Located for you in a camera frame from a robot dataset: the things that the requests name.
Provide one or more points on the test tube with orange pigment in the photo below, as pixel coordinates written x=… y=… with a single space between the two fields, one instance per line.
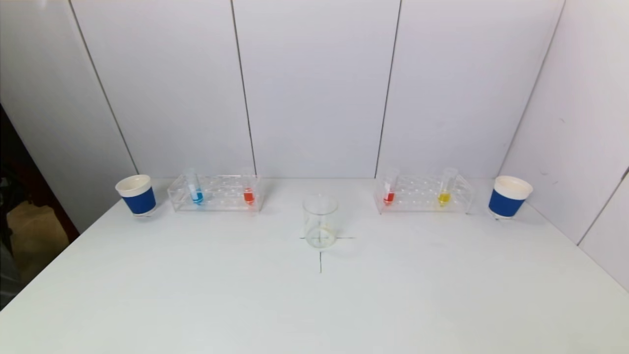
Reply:
x=248 y=196

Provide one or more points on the clear glass beaker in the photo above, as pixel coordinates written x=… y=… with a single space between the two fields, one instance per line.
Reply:
x=320 y=221

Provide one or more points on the test tube with red pigment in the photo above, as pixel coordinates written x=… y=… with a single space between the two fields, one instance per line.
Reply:
x=389 y=197

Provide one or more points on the clear acrylic test tube rack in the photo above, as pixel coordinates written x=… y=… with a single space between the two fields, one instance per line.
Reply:
x=221 y=194
x=417 y=194

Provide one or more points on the test tube with blue pigment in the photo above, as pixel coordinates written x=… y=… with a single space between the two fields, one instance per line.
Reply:
x=197 y=196

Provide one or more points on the test tube with yellow pigment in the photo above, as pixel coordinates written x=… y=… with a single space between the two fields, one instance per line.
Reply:
x=444 y=197

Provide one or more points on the blue white paper cup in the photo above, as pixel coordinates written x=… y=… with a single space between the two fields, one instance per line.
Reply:
x=139 y=200
x=506 y=202

